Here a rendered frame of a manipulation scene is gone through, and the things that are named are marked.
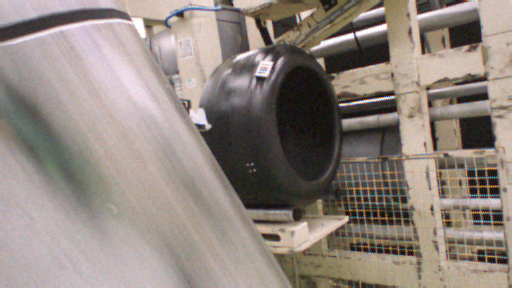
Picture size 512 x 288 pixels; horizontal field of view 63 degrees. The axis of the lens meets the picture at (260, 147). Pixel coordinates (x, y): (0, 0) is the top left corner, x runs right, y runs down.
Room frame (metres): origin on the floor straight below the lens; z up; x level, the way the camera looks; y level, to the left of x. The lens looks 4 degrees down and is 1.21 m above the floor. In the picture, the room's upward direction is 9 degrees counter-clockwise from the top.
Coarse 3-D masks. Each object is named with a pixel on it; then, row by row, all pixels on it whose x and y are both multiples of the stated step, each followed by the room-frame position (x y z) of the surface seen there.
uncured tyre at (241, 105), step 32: (224, 64) 1.37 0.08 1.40; (256, 64) 1.26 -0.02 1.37; (288, 64) 1.31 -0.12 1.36; (320, 64) 1.48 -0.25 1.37; (224, 96) 1.26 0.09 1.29; (256, 96) 1.20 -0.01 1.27; (288, 96) 1.69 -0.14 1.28; (320, 96) 1.62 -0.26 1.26; (224, 128) 1.23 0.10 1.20; (256, 128) 1.18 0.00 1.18; (288, 128) 1.72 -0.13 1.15; (320, 128) 1.64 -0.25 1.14; (224, 160) 1.25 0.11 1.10; (256, 160) 1.19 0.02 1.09; (288, 160) 1.68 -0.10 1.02; (320, 160) 1.60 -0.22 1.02; (256, 192) 1.26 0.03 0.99; (288, 192) 1.26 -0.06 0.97; (320, 192) 1.38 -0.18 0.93
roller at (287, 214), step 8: (248, 208) 1.37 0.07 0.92; (256, 208) 1.35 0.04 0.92; (264, 208) 1.33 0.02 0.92; (272, 208) 1.31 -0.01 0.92; (280, 208) 1.29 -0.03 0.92; (288, 208) 1.27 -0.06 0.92; (296, 208) 1.26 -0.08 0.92; (256, 216) 1.34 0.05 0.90; (264, 216) 1.32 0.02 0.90; (272, 216) 1.30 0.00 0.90; (280, 216) 1.28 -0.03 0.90; (288, 216) 1.26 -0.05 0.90; (296, 216) 1.25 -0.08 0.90
